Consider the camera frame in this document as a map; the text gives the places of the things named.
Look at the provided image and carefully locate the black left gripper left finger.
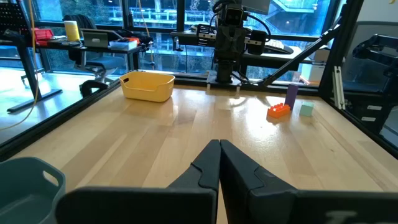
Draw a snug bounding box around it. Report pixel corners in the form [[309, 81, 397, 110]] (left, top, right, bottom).
[[55, 139, 222, 224]]

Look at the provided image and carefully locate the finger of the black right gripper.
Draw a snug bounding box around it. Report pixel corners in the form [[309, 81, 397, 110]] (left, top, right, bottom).
[[214, 27, 231, 62], [230, 27, 248, 62]]

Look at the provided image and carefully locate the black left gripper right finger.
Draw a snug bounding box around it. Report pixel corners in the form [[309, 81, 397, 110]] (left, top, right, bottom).
[[220, 139, 398, 224]]

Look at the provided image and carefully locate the purple rectangular block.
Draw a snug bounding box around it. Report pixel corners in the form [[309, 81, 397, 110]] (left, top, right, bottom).
[[284, 82, 300, 111]]

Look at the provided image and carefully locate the orange toy brick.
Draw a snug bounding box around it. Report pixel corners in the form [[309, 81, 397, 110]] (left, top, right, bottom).
[[266, 102, 292, 119]]

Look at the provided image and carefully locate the teal cube block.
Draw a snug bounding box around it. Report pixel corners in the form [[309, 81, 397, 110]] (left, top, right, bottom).
[[298, 101, 315, 118]]

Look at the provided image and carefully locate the black keyboard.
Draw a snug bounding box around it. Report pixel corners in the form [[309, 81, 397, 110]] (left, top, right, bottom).
[[264, 39, 295, 55]]

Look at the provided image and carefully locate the black bag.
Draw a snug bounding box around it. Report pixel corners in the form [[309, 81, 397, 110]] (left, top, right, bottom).
[[115, 29, 154, 46]]

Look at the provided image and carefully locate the yellow plastic bin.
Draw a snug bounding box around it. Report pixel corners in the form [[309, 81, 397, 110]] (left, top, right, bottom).
[[119, 71, 176, 103]]

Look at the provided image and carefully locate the white flat box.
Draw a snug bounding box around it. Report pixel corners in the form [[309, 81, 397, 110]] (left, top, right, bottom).
[[108, 39, 138, 52]]

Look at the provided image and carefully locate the black drawer cabinet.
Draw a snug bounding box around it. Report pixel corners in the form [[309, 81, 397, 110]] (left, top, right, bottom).
[[341, 93, 389, 134]]

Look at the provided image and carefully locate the blue plastic bin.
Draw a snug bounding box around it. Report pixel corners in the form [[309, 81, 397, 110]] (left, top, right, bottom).
[[0, 156, 67, 224]]

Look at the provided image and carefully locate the black office chair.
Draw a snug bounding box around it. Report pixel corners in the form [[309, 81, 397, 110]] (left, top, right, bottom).
[[62, 14, 127, 84]]

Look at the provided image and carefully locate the grey laptop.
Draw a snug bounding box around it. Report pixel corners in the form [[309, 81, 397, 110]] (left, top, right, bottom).
[[80, 28, 110, 49]]

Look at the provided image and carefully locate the black clamp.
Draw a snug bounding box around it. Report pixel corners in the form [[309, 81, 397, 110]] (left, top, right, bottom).
[[79, 79, 109, 98]]

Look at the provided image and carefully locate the yellow cylinder roll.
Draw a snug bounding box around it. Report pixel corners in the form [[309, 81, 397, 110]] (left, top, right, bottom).
[[63, 20, 81, 43]]

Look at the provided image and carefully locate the black standing desk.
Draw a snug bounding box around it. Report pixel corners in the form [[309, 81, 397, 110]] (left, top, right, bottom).
[[0, 29, 144, 113]]

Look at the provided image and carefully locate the red plastic bin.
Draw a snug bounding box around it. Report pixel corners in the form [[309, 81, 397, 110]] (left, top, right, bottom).
[[32, 27, 55, 47]]

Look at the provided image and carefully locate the black pegboard cart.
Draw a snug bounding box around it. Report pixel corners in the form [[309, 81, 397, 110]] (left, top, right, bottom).
[[0, 2, 32, 35]]

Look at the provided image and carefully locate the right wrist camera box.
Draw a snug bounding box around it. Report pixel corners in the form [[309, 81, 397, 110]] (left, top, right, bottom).
[[223, 5, 246, 27]]

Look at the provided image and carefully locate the thin orange hanging cable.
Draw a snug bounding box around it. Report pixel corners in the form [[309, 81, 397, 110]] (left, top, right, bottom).
[[136, 0, 155, 70]]

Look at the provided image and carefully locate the silver aluminium bracket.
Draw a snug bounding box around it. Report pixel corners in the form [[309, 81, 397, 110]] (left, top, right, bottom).
[[331, 65, 346, 111]]

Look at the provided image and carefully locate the yellow hanging cable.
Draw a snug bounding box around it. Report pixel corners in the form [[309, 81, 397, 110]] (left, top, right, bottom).
[[0, 0, 40, 131]]

